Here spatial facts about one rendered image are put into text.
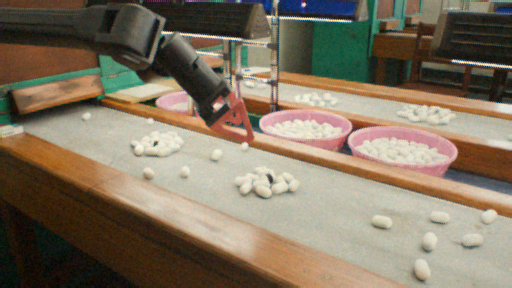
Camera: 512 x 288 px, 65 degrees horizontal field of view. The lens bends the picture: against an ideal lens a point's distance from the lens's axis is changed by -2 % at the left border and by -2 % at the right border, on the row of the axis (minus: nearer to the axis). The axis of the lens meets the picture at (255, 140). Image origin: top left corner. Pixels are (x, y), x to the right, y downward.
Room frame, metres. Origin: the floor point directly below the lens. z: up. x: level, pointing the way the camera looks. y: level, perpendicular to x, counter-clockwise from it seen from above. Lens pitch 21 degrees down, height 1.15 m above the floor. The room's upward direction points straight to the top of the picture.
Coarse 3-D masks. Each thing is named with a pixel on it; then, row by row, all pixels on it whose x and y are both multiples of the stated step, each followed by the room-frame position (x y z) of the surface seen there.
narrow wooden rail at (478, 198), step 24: (168, 120) 1.19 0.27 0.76; (192, 120) 1.17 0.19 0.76; (240, 144) 1.03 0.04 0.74; (264, 144) 0.98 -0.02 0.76; (288, 144) 0.97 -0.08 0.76; (336, 168) 0.86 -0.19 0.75; (360, 168) 0.83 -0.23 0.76; (384, 168) 0.83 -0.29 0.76; (432, 192) 0.74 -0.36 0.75; (456, 192) 0.71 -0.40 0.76; (480, 192) 0.71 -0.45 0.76; (504, 216) 0.66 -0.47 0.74
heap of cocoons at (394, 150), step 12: (372, 144) 1.03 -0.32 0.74; (384, 144) 1.03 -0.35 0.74; (396, 144) 1.04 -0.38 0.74; (420, 144) 1.03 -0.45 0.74; (372, 156) 0.95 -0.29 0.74; (384, 156) 0.94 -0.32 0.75; (396, 156) 0.97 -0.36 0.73; (408, 156) 0.94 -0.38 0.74; (420, 156) 0.95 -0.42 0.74; (432, 156) 0.96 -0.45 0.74; (444, 156) 0.94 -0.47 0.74
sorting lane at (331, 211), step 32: (32, 128) 1.17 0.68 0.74; (64, 128) 1.17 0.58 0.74; (96, 128) 1.17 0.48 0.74; (128, 128) 1.16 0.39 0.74; (160, 128) 1.16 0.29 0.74; (96, 160) 0.93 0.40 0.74; (128, 160) 0.93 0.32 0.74; (160, 160) 0.93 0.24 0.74; (192, 160) 0.93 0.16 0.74; (224, 160) 0.93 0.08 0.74; (256, 160) 0.93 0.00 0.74; (288, 160) 0.93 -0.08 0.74; (192, 192) 0.76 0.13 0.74; (224, 192) 0.76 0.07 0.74; (288, 192) 0.76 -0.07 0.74; (320, 192) 0.76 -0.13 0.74; (352, 192) 0.76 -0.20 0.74; (384, 192) 0.76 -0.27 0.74; (256, 224) 0.64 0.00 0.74; (288, 224) 0.64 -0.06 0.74; (320, 224) 0.64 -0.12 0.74; (352, 224) 0.64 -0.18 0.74; (416, 224) 0.64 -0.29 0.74; (448, 224) 0.64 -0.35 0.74; (480, 224) 0.63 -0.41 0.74; (352, 256) 0.54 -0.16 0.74; (384, 256) 0.54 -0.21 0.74; (416, 256) 0.54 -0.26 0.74; (448, 256) 0.54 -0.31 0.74; (480, 256) 0.54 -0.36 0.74
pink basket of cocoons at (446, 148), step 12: (360, 132) 1.06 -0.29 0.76; (372, 132) 1.08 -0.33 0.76; (384, 132) 1.09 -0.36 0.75; (396, 132) 1.09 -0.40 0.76; (408, 132) 1.08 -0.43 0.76; (420, 132) 1.06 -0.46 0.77; (348, 144) 0.97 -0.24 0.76; (360, 144) 1.05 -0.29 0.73; (444, 144) 0.99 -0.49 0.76; (360, 156) 0.91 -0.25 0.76; (456, 156) 0.89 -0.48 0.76; (408, 168) 0.84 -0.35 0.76; (420, 168) 0.84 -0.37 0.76; (432, 168) 0.84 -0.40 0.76; (444, 168) 0.87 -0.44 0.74
